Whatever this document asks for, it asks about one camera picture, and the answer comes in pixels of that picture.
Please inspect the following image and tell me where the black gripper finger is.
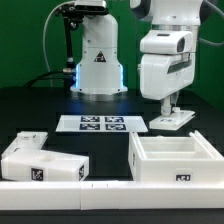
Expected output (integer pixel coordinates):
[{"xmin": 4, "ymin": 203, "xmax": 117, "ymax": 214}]
[{"xmin": 161, "ymin": 98, "xmax": 172, "ymax": 116}]

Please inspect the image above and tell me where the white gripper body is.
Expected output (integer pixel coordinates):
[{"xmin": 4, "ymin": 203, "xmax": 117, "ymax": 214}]
[{"xmin": 139, "ymin": 53, "xmax": 195, "ymax": 100}]

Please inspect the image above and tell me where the white cabinet door panel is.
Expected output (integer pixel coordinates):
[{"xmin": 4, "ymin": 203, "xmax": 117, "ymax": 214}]
[
  {"xmin": 1, "ymin": 131, "xmax": 48, "ymax": 158},
  {"xmin": 149, "ymin": 110, "xmax": 195, "ymax": 131}
]

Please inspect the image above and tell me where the white cabinet body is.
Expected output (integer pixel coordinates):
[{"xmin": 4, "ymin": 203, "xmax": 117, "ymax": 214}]
[{"xmin": 128, "ymin": 131, "xmax": 224, "ymax": 183}]

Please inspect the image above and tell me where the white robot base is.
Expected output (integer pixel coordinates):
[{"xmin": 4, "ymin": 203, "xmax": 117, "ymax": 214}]
[{"xmin": 70, "ymin": 14, "xmax": 128, "ymax": 101}]

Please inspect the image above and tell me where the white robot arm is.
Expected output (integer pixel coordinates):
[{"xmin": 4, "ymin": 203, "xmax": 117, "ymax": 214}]
[{"xmin": 130, "ymin": 0, "xmax": 216, "ymax": 116}]

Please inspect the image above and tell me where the white cabinet top block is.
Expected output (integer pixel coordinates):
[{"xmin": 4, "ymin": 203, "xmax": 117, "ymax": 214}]
[{"xmin": 1, "ymin": 149, "xmax": 89, "ymax": 182}]

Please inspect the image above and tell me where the white marker sheet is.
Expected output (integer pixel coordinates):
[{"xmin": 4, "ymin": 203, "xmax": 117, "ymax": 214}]
[{"xmin": 56, "ymin": 115, "xmax": 148, "ymax": 132}]

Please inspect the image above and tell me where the white front fence bar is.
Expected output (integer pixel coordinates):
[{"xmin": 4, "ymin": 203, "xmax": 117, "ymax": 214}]
[{"xmin": 0, "ymin": 181, "xmax": 224, "ymax": 210}]

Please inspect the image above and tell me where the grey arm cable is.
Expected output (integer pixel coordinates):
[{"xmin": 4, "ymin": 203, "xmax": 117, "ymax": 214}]
[{"xmin": 199, "ymin": 0, "xmax": 224, "ymax": 48}]

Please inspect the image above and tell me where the black camera stand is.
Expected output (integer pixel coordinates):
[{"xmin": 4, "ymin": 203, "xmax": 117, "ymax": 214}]
[{"xmin": 55, "ymin": 0, "xmax": 109, "ymax": 70}]

